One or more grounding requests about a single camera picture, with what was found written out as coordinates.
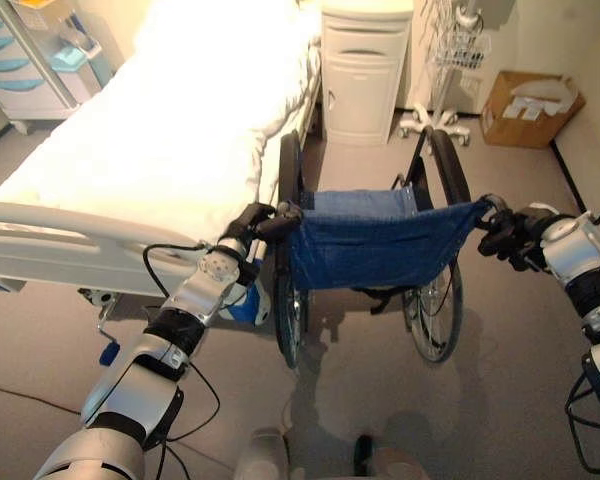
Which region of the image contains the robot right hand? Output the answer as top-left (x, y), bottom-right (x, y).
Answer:
top-left (477, 203), bottom-right (561, 274)

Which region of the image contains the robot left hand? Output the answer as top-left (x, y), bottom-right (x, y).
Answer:
top-left (223, 202), bottom-right (304, 246)

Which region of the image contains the wheelchair with blue fabric seat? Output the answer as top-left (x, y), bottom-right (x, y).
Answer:
top-left (272, 124), bottom-right (506, 371)

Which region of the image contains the blue and white bed caster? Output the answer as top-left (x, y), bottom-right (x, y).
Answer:
top-left (218, 282), bottom-right (273, 327)

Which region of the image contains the hospital bed with white sheet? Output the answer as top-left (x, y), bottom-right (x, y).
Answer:
top-left (0, 0), bottom-right (324, 301)

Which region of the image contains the cardboard box with white packets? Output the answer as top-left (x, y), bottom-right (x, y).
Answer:
top-left (479, 70), bottom-right (587, 150)

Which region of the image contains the white bedside cabinet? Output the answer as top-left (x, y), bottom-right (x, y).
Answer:
top-left (319, 0), bottom-right (414, 147)

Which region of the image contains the robot silver leg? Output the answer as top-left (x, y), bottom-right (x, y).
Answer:
top-left (232, 425), bottom-right (294, 480)

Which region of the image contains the medical cart with teal drawers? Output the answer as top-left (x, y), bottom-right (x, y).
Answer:
top-left (0, 0), bottom-right (116, 135)

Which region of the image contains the IV stand with wire basket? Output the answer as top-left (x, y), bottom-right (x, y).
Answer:
top-left (398, 0), bottom-right (494, 147)

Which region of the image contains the blue bed crank handle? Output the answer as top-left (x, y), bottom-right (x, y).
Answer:
top-left (95, 319), bottom-right (122, 366)

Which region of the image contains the black cable on floor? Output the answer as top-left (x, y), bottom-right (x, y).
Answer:
top-left (0, 375), bottom-right (84, 416)

